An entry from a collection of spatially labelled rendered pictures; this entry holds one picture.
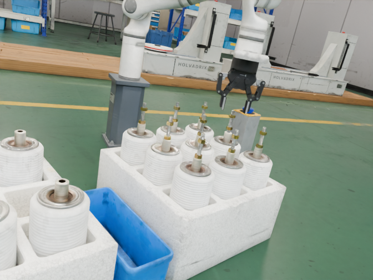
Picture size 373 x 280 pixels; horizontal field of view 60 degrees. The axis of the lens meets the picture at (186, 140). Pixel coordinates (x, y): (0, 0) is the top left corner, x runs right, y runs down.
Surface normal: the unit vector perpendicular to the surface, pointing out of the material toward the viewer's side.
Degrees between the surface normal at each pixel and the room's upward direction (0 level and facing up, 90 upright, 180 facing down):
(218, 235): 90
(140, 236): 88
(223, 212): 90
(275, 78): 90
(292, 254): 0
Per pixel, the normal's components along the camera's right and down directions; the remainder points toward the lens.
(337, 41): -0.90, -0.02
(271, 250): 0.18, -0.92
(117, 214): -0.75, 0.05
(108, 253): 0.64, 0.37
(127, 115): 0.41, 0.38
